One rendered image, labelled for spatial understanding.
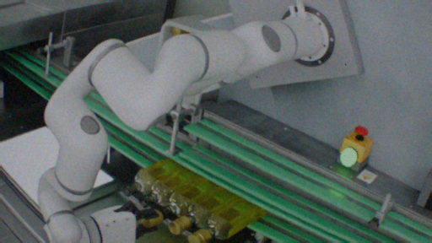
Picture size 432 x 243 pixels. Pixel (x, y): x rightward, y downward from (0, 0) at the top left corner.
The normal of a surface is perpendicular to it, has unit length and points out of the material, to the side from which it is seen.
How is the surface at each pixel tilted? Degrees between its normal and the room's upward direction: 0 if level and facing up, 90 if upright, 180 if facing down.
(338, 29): 2
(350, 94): 0
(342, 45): 2
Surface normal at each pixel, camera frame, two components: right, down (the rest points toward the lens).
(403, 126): -0.60, 0.24
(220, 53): 0.79, -0.03
